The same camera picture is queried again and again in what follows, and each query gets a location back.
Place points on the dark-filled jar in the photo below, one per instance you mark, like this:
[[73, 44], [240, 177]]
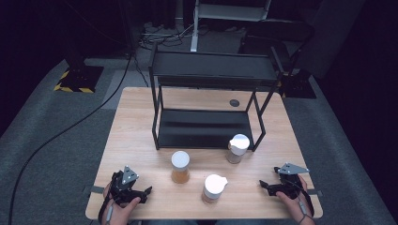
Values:
[[213, 187]]

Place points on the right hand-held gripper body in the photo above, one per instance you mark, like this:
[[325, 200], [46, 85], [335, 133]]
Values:
[[289, 186]]

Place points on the orange spice jar round lid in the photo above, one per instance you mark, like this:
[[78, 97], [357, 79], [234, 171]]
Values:
[[180, 167]]

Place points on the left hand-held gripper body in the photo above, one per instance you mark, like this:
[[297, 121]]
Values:
[[120, 187]]

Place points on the grey table edge clip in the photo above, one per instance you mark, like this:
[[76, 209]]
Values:
[[95, 189], [314, 192]]

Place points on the round dark table grommet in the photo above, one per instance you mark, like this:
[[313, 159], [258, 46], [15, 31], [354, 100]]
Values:
[[234, 102]]

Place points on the person's right hand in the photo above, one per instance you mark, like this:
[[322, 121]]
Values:
[[297, 209]]

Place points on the black stand base striped edge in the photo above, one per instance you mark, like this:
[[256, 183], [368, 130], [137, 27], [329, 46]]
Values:
[[82, 78]]

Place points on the white metal stand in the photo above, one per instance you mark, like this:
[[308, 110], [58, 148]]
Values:
[[230, 12]]

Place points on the person's left hand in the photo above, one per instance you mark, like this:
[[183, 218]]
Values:
[[117, 214]]

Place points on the dark chair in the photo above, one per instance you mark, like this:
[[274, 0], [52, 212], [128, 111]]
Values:
[[275, 34]]

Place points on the pale spice jar flip lid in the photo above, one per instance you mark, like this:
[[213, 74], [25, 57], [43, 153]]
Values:
[[237, 148]]

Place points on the black metal two-tier rack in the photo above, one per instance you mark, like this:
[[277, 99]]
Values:
[[203, 128]]

